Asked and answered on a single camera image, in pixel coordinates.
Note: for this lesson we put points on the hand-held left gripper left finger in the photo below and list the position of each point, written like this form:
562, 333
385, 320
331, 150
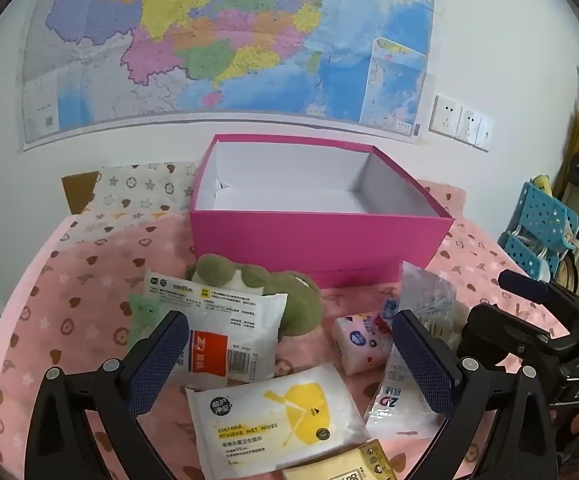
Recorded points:
162, 355

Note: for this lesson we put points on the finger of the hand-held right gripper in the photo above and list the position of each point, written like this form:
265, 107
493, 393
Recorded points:
534, 292
504, 332

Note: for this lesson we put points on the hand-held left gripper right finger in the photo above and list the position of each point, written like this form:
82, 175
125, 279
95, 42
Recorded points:
422, 360

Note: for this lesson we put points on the small green packet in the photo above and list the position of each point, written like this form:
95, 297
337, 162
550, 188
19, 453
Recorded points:
139, 315

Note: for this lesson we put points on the small white red-print packet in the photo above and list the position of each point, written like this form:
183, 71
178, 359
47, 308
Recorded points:
394, 410

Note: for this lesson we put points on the floral tissue packet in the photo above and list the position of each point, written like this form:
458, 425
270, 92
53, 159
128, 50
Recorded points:
364, 340

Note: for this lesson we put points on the clear cotton swab bag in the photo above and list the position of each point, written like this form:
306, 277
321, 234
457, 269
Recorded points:
424, 290

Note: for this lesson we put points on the large white wet wipes pack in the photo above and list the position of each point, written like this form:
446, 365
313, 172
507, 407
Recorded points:
239, 320

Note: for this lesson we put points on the white yellow wet wipes pack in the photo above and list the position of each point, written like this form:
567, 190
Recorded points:
269, 420

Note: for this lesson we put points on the yellow tissue packet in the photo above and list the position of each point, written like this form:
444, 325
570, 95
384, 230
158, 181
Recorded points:
349, 465

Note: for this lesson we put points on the green frog plush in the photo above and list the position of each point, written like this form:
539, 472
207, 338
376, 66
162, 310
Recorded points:
299, 310

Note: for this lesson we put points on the pink cardboard box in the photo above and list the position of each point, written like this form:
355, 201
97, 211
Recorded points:
294, 245

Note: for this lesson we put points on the blue perforated plastic rack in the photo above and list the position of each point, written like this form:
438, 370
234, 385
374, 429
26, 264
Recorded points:
544, 215

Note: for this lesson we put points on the yellow round object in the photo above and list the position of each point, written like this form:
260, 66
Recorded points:
540, 183

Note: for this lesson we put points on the white star printed cloth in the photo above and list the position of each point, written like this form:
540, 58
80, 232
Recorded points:
139, 195

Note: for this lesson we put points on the white wall switch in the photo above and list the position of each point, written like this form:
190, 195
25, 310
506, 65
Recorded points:
485, 131

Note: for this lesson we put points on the white wall socket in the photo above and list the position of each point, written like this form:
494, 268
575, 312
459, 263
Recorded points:
445, 115
469, 124

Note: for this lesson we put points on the colourful wall map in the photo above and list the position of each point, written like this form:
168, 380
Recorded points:
219, 35

